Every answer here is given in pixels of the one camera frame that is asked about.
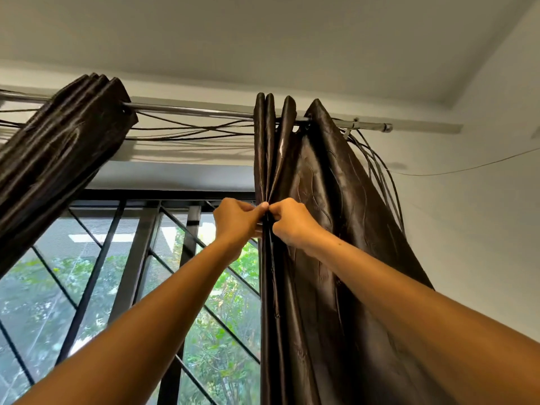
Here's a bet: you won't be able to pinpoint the person's right hand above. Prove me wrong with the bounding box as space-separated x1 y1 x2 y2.
268 197 332 258

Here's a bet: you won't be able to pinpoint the person's left hand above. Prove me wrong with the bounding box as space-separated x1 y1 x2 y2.
212 197 269 262

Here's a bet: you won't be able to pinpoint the dark brown curtain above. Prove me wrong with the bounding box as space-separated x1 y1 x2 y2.
253 92 456 405
0 73 139 279

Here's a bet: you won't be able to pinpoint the person's right forearm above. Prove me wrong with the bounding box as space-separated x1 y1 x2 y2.
308 233 540 405

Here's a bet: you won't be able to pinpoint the silver metal curtain rod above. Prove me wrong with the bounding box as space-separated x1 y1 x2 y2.
0 90 394 134

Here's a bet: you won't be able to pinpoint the green trees outside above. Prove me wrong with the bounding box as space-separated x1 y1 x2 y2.
0 223 262 405

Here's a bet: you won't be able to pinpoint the black metal window grille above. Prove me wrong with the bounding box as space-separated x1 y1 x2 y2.
0 200 262 405

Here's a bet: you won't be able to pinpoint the black cable bundle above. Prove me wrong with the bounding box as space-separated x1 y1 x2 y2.
0 107 407 237

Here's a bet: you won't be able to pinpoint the thin grey wire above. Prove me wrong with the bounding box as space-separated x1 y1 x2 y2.
390 146 540 178

